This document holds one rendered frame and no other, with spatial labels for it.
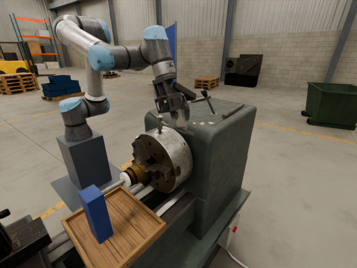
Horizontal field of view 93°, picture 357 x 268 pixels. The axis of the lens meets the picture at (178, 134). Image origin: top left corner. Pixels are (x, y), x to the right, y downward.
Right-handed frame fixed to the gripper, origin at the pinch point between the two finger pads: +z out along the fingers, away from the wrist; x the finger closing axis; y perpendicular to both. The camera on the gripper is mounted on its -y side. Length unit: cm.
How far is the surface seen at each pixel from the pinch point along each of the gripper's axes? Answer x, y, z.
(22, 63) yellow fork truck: -1449, -193, -474
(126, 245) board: -20, 28, 38
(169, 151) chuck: -10.1, 1.5, 8.6
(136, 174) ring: -20.4, 14.2, 14.0
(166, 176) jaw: -10.9, 6.7, 18.0
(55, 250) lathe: -40, 47, 32
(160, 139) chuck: -14.6, 1.1, 3.1
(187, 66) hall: -698, -920, -176
